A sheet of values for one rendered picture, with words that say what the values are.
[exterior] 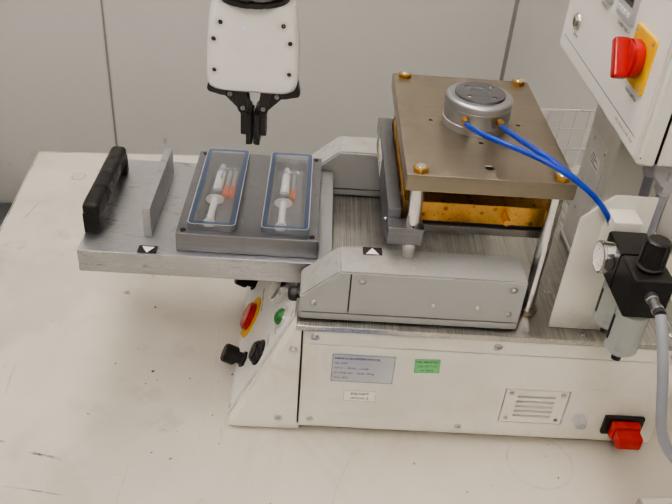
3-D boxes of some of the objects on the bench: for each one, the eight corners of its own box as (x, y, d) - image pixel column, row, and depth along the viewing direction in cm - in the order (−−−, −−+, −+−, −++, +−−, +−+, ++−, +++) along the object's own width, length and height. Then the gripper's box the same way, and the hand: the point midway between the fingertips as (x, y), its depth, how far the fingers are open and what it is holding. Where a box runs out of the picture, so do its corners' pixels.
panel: (251, 272, 123) (305, 183, 114) (229, 413, 99) (296, 315, 90) (239, 267, 123) (293, 178, 113) (214, 408, 98) (280, 309, 89)
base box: (579, 286, 127) (607, 196, 117) (655, 471, 97) (702, 371, 87) (252, 267, 125) (253, 174, 115) (224, 450, 95) (222, 345, 85)
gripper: (326, -21, 86) (317, 130, 96) (190, -31, 85) (196, 121, 96) (323, 1, 80) (314, 159, 90) (177, -10, 79) (185, 149, 90)
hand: (253, 124), depth 92 cm, fingers closed
